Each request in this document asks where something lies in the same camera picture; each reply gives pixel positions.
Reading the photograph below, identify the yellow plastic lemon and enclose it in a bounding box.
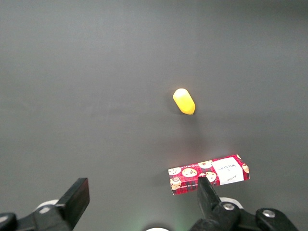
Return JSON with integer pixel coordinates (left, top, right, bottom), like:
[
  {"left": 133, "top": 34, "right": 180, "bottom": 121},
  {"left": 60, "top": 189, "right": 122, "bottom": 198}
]
[{"left": 172, "top": 88, "right": 196, "bottom": 116}]

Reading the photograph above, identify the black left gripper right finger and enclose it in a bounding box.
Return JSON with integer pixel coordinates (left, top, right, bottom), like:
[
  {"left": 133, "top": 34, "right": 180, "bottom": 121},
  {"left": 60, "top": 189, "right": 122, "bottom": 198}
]
[{"left": 190, "top": 177, "right": 299, "bottom": 231}]

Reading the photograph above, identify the red tartan cookie box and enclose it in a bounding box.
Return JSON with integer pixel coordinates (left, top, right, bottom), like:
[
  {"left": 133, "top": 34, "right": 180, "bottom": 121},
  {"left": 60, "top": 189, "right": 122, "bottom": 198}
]
[{"left": 167, "top": 154, "right": 250, "bottom": 195}]

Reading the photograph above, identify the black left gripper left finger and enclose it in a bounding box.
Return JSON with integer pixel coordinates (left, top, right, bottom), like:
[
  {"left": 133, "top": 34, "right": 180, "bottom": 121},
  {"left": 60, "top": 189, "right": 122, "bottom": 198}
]
[{"left": 0, "top": 177, "right": 90, "bottom": 231}]

